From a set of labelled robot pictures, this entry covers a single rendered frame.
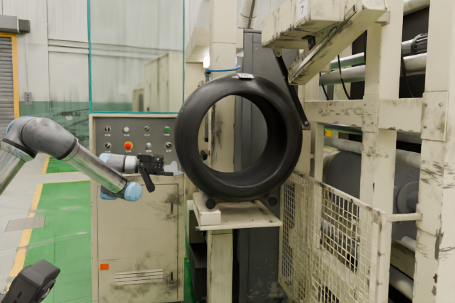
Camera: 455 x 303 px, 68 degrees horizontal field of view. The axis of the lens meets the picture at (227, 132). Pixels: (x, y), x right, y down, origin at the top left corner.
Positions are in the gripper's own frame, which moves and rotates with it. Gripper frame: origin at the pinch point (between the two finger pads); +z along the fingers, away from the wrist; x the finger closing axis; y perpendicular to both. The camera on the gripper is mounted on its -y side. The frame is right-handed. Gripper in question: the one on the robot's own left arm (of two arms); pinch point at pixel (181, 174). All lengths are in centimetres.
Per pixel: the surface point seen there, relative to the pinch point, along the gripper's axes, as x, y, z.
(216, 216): -10.1, -15.1, 16.6
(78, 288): 98, -109, -55
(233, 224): -9.5, -18.0, 25.0
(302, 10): -28, 72, 35
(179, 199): 56, -27, 5
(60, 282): 109, -111, -69
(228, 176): 15.7, -1.7, 25.4
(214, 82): -8.8, 41.9, 8.2
